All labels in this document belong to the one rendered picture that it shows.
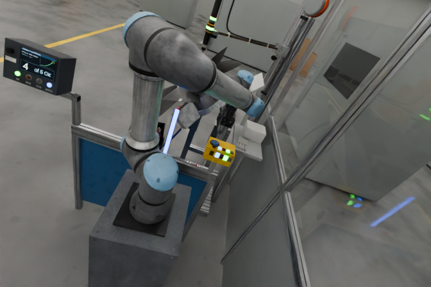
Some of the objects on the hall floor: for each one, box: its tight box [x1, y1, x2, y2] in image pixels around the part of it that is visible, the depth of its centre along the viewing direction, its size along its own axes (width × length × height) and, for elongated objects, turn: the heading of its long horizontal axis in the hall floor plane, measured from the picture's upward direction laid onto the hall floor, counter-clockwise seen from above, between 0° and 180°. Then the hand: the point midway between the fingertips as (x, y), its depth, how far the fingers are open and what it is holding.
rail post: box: [182, 182, 214, 243], centre depth 153 cm, size 4×4×78 cm
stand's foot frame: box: [198, 185, 214, 217], centre depth 212 cm, size 62×46×8 cm
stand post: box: [180, 117, 201, 160], centre depth 189 cm, size 4×9×91 cm, turn 147°
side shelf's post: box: [211, 153, 242, 202], centre depth 193 cm, size 4×4×83 cm
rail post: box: [72, 135, 83, 210], centre depth 146 cm, size 4×4×78 cm
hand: (220, 131), depth 112 cm, fingers closed
